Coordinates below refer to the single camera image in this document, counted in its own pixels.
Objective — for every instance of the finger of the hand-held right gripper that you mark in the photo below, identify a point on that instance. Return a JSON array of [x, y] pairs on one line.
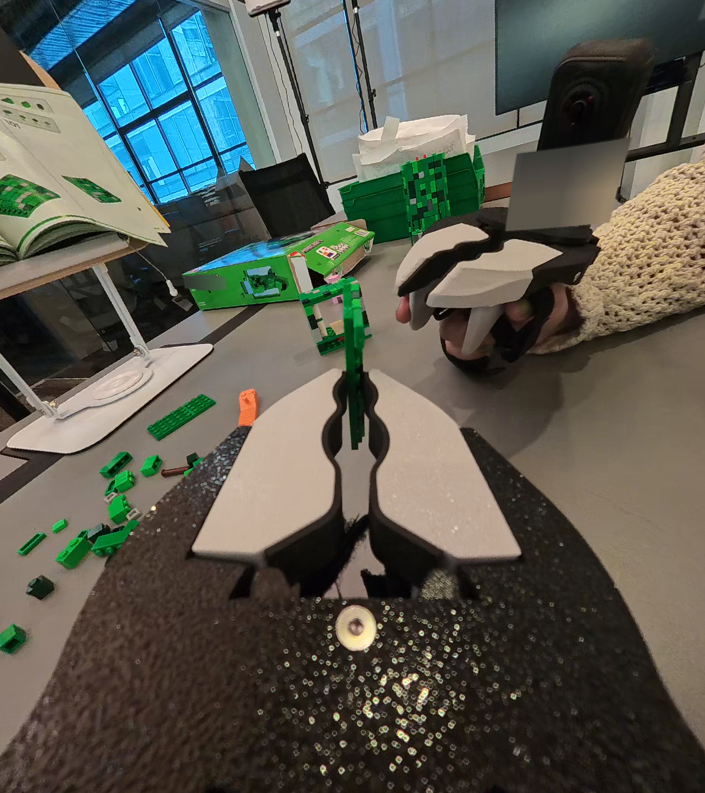
[[433, 245], [489, 272]]

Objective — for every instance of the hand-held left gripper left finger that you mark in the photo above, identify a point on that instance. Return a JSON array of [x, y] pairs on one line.
[[266, 483]]

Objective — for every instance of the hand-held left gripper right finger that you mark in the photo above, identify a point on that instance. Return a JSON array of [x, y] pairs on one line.
[[439, 489]]

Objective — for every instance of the green mosaic lego plate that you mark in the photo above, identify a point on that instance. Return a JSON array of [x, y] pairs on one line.
[[355, 347]]

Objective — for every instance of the lego pieces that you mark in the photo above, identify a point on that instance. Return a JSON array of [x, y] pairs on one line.
[[120, 508]]

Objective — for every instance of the long green lego plate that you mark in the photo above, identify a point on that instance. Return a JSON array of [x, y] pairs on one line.
[[182, 416]]

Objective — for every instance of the pink lego piece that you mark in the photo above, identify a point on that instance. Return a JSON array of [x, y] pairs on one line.
[[335, 296]]

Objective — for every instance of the partial lego build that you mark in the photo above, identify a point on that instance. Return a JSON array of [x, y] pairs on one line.
[[309, 322]]

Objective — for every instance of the green lego box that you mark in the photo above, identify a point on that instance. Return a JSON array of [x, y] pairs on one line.
[[247, 272]]

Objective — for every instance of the lego instruction booklet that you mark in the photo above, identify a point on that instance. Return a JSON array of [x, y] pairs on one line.
[[49, 155]]

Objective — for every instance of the person's right hand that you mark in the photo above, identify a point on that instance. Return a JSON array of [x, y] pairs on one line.
[[566, 322]]

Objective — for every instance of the orange brick separator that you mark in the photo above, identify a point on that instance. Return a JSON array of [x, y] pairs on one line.
[[247, 406]]

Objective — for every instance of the crumpled white papers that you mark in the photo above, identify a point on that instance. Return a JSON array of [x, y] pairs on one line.
[[414, 142]]

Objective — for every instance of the black mesh chair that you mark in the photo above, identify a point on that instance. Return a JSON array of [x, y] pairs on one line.
[[284, 198]]

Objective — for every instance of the white book stand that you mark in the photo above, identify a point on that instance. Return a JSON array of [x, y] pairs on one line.
[[111, 396]]

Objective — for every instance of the black tripod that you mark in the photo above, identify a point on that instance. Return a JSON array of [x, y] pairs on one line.
[[278, 31]]

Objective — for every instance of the large window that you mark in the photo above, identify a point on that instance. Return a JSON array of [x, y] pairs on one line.
[[160, 124]]

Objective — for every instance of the large wall screen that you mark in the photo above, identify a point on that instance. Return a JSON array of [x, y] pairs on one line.
[[526, 37]]

